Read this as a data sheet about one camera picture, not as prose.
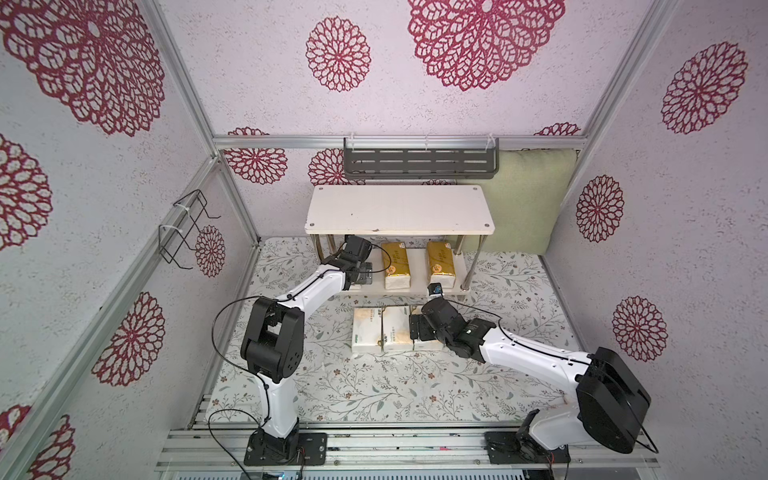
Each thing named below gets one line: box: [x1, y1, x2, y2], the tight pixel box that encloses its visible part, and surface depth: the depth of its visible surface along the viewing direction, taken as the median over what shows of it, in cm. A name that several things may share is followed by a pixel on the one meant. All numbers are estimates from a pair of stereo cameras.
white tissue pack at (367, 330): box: [352, 307, 382, 353], surface depth 92 cm
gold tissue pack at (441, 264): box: [426, 241, 456, 289], surface depth 99 cm
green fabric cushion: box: [457, 149, 577, 255], surface depth 97 cm
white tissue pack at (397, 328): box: [383, 306, 413, 351], surface depth 91 cm
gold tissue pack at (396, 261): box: [382, 242, 411, 290], surface depth 98 cm
